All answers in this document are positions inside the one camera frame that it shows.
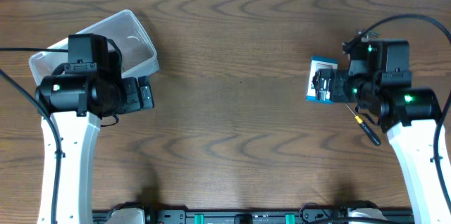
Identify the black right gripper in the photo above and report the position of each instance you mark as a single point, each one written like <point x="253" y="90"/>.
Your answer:
<point x="340" y="77"/>

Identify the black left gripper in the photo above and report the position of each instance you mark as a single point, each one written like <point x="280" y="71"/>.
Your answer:
<point x="131" y="103"/>

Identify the blue white screwdriver box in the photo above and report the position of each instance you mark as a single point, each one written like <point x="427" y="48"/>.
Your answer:
<point x="318" y="62"/>

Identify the clear plastic container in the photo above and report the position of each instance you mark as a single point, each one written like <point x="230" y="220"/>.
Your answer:
<point x="139" y="54"/>

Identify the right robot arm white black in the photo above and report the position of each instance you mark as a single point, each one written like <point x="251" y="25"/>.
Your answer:
<point x="378" y="79"/>

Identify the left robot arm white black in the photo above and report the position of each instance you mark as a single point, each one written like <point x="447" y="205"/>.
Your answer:
<point x="76" y="97"/>

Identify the black yellow precision screwdriver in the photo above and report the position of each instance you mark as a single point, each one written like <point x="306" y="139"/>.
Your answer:
<point x="364" y="126"/>

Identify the black mounting rail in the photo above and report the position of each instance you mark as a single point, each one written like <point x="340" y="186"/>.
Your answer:
<point x="308" y="214"/>

